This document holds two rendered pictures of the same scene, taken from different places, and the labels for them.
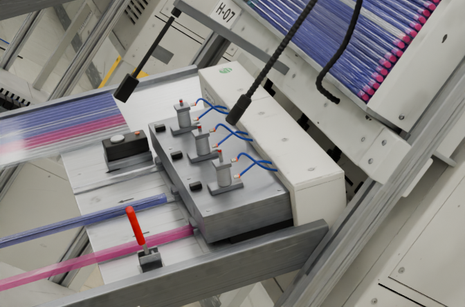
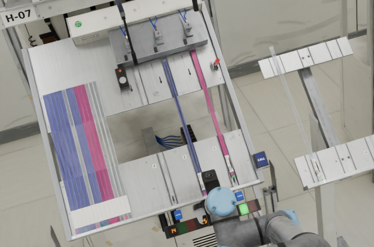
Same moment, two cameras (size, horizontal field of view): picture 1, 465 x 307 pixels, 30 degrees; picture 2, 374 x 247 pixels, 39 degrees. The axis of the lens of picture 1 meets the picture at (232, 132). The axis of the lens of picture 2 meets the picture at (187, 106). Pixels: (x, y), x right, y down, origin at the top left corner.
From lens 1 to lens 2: 1.80 m
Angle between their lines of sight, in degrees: 66
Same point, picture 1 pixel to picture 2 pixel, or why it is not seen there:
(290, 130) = not seen: outside the picture
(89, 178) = (135, 98)
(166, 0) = not seen: outside the picture
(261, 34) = not seen: outside the picture
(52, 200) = not seen: outside the picture
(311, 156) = not seen: outside the picture
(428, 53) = not seen: outside the picture
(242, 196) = (196, 24)
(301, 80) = not seen: outside the picture
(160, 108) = (69, 68)
